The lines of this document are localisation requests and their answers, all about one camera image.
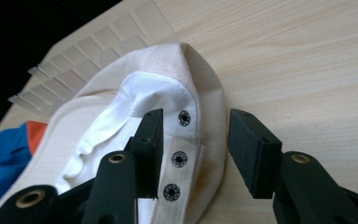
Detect white sneaker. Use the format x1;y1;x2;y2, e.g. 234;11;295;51
0;41;227;224

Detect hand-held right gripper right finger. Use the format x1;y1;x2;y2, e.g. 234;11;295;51
227;108;355;224

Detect clear acrylic cap rack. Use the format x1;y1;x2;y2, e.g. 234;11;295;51
7;0;181;118

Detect blue and red sneaker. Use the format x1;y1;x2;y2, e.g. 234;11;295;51
0;120;49;218

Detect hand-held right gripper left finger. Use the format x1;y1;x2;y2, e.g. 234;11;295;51
82;107;165;224

